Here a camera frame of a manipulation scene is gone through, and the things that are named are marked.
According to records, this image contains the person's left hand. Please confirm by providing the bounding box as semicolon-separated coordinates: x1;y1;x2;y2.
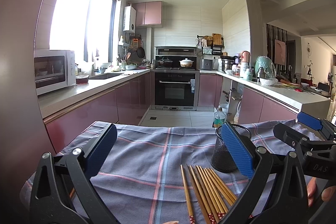
163;221;179;224

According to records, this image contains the green table fan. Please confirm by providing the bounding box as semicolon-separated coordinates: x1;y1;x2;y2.
255;56;276;79

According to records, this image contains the hanging black frying pan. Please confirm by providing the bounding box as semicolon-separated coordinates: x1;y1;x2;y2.
137;47;145;59

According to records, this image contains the white bowl on counter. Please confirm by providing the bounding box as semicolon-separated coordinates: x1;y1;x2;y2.
259;78;278;86

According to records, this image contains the person's right hand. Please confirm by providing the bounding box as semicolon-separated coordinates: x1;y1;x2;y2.
306;177;336;208

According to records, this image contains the bamboo chopstick two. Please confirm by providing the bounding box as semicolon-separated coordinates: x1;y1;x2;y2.
187;165;211;224

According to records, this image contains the bamboo chopstick four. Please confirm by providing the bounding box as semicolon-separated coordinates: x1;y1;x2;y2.
196;165;223;220

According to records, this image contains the red dish on counter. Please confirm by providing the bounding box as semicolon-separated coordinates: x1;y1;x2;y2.
75;75;89;84

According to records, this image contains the black mesh utensil cup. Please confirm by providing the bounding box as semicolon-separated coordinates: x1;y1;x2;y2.
211;123;253;176

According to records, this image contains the bamboo chopstick eight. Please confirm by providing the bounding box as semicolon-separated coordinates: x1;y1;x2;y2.
208;168;237;202

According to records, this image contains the black built-in oven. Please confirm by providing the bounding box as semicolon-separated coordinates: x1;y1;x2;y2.
152;69;200;110

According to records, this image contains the range hood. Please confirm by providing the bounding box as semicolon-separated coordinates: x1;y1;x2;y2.
155;46;198;56

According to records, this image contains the steel pot on counter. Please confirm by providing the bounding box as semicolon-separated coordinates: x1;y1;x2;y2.
221;56;236;71

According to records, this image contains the white microwave oven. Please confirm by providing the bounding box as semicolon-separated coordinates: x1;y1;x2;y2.
34;50;76;96

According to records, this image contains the bamboo chopstick one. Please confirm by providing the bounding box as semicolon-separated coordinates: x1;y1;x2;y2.
180;165;195;224

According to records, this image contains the bamboo chopstick six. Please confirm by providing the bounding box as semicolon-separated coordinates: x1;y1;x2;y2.
204;169;232;213

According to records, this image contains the black wall rack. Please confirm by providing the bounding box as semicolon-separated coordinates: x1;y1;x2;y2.
196;34;224;56

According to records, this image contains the black cooking pot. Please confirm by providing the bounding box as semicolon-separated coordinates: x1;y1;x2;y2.
157;57;173;68

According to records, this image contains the pink upper cabinet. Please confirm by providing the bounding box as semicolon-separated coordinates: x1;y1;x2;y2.
132;1;162;27

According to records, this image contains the bamboo chopstick seven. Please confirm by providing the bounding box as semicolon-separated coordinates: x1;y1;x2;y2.
205;168;237;206

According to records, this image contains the bamboo chopstick five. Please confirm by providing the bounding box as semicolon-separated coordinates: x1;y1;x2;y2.
206;175;226;216

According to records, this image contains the plaid purple table cloth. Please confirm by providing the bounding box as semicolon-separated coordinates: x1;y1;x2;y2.
19;121;320;224

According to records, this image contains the white water heater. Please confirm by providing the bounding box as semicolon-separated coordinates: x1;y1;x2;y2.
123;6;136;34

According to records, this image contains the white ceramic pot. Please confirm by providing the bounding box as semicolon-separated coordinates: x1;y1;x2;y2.
179;58;194;68

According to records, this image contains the pink kettle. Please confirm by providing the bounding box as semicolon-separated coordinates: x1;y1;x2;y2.
240;51;251;63

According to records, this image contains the bamboo chopstick three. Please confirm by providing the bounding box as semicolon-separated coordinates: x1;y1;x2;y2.
189;166;219;223

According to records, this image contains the oil bottle on floor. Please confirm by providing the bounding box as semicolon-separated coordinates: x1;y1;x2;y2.
213;107;227;128

